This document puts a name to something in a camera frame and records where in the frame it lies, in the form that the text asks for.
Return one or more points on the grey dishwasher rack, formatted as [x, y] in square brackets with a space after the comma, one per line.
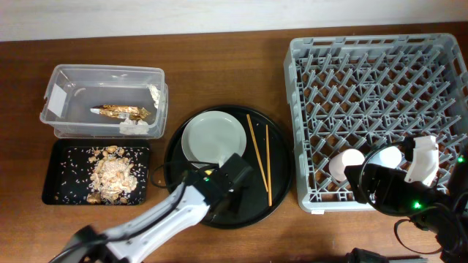
[362, 92]

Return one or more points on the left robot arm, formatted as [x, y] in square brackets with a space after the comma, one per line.
[136, 239]

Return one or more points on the blue plastic cup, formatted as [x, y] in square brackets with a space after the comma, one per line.
[389, 157]

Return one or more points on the pink plastic cup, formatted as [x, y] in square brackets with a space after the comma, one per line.
[338, 163]

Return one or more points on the crumpled white tissue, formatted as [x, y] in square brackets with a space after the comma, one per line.
[133, 127]

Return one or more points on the white label on bin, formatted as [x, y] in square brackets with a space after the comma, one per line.
[57, 100]

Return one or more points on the left wooden chopstick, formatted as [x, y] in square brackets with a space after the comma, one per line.
[259, 160]

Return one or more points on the pile of food scraps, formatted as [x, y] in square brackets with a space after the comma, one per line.
[111, 177]

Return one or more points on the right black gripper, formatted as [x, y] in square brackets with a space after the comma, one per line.
[390, 179]

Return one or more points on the gold foil wrapper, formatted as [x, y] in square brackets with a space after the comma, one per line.
[121, 111]

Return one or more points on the black rectangular tray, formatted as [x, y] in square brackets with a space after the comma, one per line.
[72, 162]

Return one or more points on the round black tray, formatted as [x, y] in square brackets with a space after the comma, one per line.
[254, 206]

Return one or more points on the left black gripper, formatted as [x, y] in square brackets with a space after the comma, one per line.
[235, 208]

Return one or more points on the wooden chopstick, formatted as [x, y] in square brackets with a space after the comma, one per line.
[268, 165]
[259, 160]

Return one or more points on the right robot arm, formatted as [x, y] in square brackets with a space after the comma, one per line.
[447, 217]

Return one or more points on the grey-green plate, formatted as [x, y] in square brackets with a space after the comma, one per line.
[212, 137]

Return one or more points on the right wooden chopstick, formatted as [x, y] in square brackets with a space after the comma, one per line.
[268, 165]

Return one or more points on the clear plastic bin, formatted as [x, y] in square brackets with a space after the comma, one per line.
[88, 86]

